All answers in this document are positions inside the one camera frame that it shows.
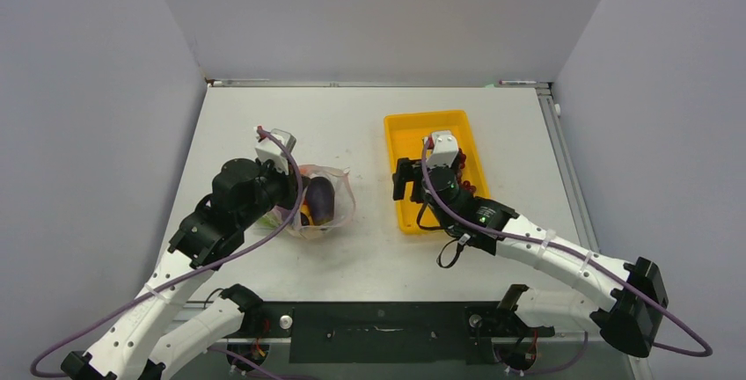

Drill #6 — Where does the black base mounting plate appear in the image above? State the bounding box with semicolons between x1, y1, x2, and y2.
229;302;555;364

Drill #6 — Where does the marker pen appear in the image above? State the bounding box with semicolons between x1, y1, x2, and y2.
498;80;538;87

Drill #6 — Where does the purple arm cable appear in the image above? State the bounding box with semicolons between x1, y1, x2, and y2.
421;138;713;376
30;128;305;378

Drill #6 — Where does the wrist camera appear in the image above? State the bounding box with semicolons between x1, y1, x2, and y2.
426;130;459;167
254;126;296;175

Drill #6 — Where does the yellow plastic tray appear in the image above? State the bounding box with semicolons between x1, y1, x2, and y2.
384;110;490;235

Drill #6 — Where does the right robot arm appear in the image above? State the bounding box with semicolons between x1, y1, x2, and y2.
392;157;669;358

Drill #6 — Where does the clear zip top bag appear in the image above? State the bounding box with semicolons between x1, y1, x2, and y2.
259;164;356;239

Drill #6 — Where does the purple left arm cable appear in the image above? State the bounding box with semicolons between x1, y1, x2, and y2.
30;128;305;378

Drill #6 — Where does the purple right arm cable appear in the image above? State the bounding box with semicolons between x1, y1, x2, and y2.
421;138;713;376

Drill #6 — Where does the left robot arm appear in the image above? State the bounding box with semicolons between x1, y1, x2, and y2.
61;157;303;379

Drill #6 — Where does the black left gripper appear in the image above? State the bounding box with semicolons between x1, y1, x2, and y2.
237;157;310;229

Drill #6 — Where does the dark purple round eggplant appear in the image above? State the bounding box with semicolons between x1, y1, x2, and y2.
305;177;335;226

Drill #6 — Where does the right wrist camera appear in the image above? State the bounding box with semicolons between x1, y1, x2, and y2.
426;130;459;167

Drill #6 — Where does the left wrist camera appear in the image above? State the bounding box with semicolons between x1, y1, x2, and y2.
254;126;296;175

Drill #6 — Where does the dark red grape bunch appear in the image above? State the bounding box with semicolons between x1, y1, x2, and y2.
456;150;477;194

